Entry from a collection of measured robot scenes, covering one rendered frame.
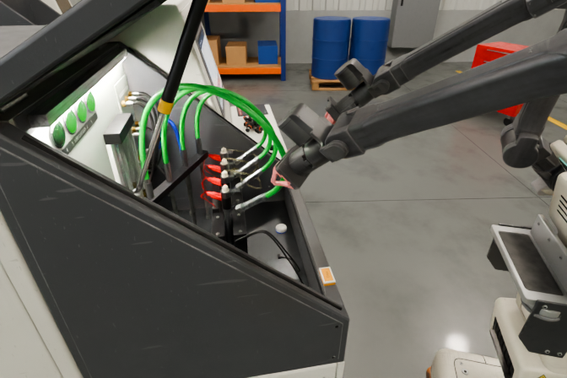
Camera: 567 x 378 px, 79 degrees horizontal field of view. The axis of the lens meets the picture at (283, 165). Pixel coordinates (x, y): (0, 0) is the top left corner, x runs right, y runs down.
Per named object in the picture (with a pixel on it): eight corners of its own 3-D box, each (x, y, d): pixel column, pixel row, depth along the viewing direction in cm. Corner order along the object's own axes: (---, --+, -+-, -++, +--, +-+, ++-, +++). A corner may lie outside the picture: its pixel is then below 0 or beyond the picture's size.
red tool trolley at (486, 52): (459, 110, 468) (476, 44, 426) (481, 105, 486) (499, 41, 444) (509, 128, 414) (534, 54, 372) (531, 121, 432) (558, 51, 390)
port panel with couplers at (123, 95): (148, 180, 110) (126, 85, 95) (137, 181, 110) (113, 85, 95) (154, 161, 121) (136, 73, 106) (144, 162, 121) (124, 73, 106)
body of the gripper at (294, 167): (272, 170, 73) (292, 156, 67) (295, 143, 79) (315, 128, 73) (294, 191, 74) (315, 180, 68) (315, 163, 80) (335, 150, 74)
